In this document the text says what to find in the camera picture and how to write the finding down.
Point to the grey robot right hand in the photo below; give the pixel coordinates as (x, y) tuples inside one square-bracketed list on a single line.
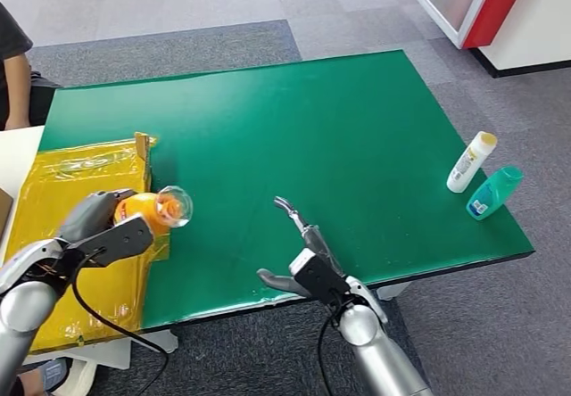
[(316, 238)]

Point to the person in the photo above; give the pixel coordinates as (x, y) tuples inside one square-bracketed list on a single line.
[(9, 39)]

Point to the person's foot with shoe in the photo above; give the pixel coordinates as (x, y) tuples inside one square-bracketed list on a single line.
[(62, 375)]

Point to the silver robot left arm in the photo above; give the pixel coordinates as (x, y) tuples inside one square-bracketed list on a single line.
[(22, 310)]

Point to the person's forearm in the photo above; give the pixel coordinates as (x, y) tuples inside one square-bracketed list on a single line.
[(17, 92)]

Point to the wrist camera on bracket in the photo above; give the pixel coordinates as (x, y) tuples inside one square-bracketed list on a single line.
[(115, 242), (319, 275)]

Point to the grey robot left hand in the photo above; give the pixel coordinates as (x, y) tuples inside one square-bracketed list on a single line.
[(91, 213)]

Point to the red and white display cabinet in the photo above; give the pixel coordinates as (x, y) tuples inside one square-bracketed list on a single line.
[(482, 3)]

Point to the white side table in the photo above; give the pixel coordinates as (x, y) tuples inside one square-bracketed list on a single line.
[(17, 157)]

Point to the orange bottle with clear cap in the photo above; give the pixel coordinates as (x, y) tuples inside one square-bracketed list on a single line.
[(147, 210)]

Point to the teal translucent bottle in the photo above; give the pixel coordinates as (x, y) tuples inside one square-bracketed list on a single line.
[(492, 195)]

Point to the white bottle with yellow cap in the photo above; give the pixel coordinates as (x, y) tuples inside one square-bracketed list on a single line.
[(468, 166)]

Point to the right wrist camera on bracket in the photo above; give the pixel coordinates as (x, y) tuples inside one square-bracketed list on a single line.
[(319, 275)]

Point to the brown cardboard piece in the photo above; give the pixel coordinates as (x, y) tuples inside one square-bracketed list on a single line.
[(4, 210)]

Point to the green table mat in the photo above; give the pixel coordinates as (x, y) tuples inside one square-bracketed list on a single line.
[(290, 127)]

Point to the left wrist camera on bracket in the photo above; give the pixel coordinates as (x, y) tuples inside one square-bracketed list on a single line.
[(115, 242)]

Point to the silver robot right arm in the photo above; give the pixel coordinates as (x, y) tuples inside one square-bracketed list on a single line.
[(379, 352)]

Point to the yellow taped cardboard box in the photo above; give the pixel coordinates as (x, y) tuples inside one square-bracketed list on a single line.
[(58, 174)]

